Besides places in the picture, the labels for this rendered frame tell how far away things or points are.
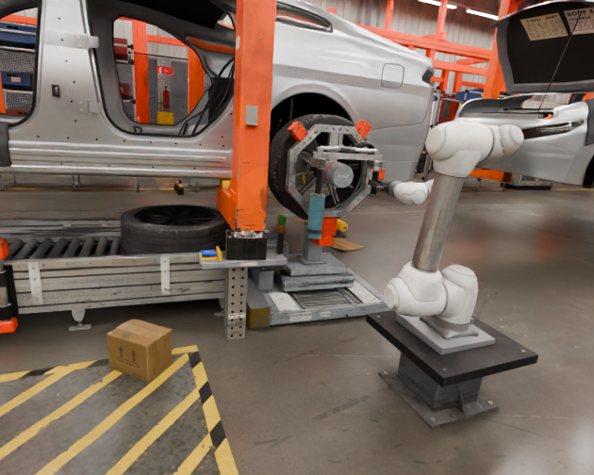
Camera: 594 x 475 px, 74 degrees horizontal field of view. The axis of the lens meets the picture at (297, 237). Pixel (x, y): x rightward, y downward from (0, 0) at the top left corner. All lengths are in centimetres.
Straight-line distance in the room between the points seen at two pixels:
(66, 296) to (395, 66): 245
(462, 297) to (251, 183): 115
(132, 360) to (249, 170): 105
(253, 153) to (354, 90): 104
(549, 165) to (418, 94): 179
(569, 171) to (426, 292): 310
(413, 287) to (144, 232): 148
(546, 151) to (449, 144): 307
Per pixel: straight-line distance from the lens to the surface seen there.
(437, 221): 151
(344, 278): 265
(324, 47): 278
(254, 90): 207
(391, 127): 301
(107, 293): 230
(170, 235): 230
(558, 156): 445
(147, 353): 185
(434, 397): 184
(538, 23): 543
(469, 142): 144
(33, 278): 231
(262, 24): 212
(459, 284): 170
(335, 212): 244
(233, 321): 213
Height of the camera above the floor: 113
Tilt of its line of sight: 16 degrees down
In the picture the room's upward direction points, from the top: 4 degrees clockwise
